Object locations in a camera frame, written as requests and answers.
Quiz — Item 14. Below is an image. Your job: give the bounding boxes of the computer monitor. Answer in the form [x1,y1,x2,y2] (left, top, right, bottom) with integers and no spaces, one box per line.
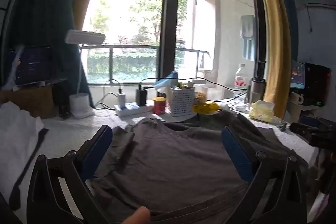
[290,60,306,90]

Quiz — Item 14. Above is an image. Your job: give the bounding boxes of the teal curtain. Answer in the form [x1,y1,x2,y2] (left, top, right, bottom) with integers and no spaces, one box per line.
[5,0,95,106]

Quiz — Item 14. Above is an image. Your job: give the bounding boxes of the gray t-shirt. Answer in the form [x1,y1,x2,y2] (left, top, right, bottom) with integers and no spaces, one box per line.
[89,110,309,223]

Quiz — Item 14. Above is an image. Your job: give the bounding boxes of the red can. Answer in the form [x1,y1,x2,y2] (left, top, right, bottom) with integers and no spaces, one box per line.
[153,97,167,115]

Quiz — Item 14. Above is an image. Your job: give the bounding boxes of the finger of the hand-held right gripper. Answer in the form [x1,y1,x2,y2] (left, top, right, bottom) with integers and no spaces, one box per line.
[290,122,319,135]

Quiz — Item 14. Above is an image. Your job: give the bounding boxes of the hanging pale teal pants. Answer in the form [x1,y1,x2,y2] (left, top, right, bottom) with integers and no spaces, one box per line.
[241,38,256,62]

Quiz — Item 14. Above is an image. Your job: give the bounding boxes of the white power strip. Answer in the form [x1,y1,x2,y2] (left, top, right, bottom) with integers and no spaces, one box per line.
[114,102,154,117]

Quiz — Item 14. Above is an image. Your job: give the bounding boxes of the steel thermos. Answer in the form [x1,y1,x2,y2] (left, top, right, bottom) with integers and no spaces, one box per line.
[248,77,266,104]

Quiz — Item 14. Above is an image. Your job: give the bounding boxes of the white mug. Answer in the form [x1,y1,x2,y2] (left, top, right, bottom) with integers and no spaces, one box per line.
[290,92,304,105]

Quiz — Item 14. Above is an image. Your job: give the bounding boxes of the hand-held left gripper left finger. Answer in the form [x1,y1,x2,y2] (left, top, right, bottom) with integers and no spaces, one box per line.
[26,124,113,224]

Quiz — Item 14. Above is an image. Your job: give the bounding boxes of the laptop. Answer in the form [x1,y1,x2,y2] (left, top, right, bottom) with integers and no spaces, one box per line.
[8,46,67,86]

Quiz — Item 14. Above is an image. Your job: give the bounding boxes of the white desk lamp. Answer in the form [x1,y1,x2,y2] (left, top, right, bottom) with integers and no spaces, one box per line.
[65,29,106,119]

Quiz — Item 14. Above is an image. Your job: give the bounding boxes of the blue face mask pack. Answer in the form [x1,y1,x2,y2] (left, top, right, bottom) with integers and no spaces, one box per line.
[154,78,175,91]

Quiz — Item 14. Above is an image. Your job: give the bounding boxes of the white perforated basket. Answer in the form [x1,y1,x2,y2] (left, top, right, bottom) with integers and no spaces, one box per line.
[169,86,195,117]

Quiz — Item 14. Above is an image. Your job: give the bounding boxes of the dark window mullion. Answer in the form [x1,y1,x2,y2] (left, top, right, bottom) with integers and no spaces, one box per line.
[157,0,180,80]

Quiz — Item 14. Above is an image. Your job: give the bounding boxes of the white cloth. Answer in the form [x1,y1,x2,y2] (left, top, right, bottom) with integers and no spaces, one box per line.
[0,101,45,203]

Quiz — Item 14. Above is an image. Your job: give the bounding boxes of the yellow tissue pack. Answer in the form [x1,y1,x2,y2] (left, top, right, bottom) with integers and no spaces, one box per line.
[248,100,276,122]

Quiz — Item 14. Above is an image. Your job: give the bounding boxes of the cardboard box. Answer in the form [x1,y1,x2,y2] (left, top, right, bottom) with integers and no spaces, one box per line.
[0,86,57,119]

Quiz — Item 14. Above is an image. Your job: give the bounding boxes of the clear water bottle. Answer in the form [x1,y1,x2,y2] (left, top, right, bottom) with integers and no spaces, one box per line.
[234,63,248,98]

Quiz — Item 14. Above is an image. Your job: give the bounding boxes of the clear snack jar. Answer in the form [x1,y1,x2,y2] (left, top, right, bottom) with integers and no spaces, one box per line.
[193,79,208,106]

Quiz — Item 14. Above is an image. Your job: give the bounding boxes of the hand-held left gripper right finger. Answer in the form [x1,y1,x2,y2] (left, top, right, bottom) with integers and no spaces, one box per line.
[221,126,307,224]

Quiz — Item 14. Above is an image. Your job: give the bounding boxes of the person's left hand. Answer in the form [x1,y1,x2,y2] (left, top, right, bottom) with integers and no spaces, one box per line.
[122,206,151,224]

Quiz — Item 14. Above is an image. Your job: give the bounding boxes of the black key bunch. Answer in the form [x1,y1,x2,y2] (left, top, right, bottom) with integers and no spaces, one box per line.
[58,104,71,119]

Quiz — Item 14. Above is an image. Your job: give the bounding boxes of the yellow snack bag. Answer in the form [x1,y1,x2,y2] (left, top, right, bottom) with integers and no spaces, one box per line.
[193,101,219,114]

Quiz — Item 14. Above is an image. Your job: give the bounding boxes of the black charger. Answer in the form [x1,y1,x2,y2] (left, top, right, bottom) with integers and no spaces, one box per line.
[136,88,147,106]

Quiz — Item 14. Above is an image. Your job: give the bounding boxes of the hanging pale teal shirt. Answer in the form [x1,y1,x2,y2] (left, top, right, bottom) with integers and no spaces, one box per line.
[240,15,256,39]

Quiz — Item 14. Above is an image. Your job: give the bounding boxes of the black computer tower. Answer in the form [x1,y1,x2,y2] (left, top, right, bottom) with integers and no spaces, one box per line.
[304,63,331,106]

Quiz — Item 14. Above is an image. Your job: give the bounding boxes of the white charger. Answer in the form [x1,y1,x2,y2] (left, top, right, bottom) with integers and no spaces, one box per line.
[117,91,127,107]

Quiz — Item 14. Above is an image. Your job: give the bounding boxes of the black cable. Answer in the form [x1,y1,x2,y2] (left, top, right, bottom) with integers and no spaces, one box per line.
[94,80,124,110]
[139,77,248,90]

